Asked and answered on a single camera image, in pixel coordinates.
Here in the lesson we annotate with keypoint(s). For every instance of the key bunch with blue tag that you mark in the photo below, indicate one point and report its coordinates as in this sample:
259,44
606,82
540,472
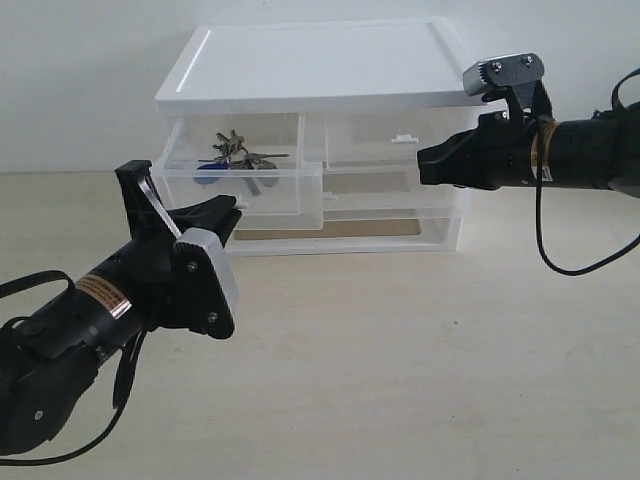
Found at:
234,155

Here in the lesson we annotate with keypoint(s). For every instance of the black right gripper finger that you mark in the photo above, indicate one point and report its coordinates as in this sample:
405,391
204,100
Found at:
454,152
448,174

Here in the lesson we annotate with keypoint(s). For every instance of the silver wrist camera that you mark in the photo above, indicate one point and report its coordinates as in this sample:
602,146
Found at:
205,293
517,79

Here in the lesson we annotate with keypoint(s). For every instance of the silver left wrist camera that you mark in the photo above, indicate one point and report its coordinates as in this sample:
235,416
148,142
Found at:
205,293

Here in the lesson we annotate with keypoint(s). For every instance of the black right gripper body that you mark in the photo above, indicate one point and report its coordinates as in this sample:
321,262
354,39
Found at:
501,153

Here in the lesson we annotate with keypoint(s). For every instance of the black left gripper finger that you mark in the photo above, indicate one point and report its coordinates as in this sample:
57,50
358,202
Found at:
227,225
204,215

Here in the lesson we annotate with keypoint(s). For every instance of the white plastic drawer cabinet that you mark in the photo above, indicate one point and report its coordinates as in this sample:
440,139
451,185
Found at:
315,69

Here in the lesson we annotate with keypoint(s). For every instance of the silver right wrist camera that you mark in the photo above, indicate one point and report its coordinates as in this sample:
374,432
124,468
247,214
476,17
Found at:
517,79

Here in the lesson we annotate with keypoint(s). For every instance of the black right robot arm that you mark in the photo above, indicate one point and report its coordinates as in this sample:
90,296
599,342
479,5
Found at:
600,153

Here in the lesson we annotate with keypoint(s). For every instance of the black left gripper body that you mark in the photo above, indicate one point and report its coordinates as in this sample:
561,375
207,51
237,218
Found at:
146,266

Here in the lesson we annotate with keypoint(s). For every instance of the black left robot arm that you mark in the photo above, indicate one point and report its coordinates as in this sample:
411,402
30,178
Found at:
51,357

